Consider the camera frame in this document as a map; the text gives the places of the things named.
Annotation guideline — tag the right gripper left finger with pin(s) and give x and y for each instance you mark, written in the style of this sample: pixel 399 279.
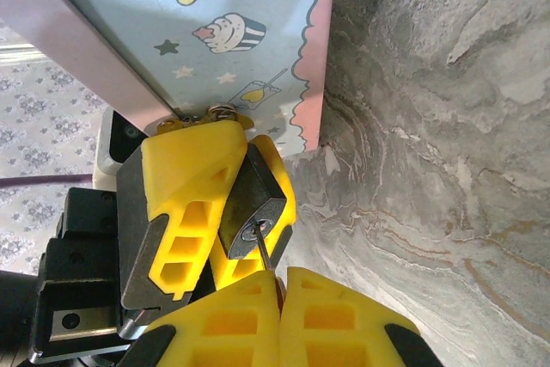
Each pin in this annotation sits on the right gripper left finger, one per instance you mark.
pixel 232 328

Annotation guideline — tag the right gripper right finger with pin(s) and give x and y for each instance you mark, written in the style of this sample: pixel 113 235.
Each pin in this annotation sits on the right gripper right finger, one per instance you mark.
pixel 335 328

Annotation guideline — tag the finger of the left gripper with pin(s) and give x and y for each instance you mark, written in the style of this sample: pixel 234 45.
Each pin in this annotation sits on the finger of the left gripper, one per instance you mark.
pixel 185 178
pixel 275 160

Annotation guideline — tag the dark grey padlock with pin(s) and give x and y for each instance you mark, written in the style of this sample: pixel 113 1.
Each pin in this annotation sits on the dark grey padlock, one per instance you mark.
pixel 249 203

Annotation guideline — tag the small metal key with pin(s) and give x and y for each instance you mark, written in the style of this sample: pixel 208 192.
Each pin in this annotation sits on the small metal key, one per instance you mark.
pixel 264 246

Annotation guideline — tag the pastel cartoon tin box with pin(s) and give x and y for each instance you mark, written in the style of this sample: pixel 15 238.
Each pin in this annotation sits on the pastel cartoon tin box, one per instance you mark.
pixel 240 19

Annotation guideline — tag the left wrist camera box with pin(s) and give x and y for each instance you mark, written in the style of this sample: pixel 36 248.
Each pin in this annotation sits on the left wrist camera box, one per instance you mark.
pixel 118 143

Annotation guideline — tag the aluminium table edge rail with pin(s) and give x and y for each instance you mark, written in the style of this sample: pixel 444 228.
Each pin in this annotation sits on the aluminium table edge rail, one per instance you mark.
pixel 17 54

